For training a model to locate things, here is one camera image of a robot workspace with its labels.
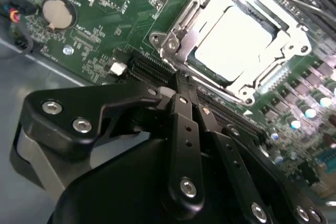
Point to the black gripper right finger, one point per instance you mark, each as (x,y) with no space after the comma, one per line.
(231,155)

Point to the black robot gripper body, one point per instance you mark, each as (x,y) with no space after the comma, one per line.
(118,195)

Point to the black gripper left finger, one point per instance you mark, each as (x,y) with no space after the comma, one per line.
(65,108)

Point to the silver CPU chip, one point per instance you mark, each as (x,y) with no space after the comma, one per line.
(236,45)

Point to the metal socket cover frame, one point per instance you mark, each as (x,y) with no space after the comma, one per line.
(295,41)

